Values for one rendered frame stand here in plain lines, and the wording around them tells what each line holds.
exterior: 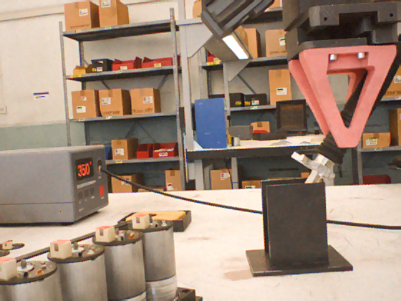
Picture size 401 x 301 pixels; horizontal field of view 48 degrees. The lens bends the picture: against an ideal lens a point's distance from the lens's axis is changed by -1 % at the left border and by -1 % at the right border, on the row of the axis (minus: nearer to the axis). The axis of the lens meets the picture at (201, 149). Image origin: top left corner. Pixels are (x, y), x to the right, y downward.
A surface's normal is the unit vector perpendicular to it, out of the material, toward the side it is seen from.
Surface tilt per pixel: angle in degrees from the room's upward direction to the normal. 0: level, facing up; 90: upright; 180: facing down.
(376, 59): 111
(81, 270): 90
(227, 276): 0
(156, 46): 90
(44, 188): 90
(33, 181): 90
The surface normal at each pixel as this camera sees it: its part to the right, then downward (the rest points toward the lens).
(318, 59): 0.02, 0.41
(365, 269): -0.06, -1.00
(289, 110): -0.34, -0.10
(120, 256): 0.29, 0.04
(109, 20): -0.16, 0.06
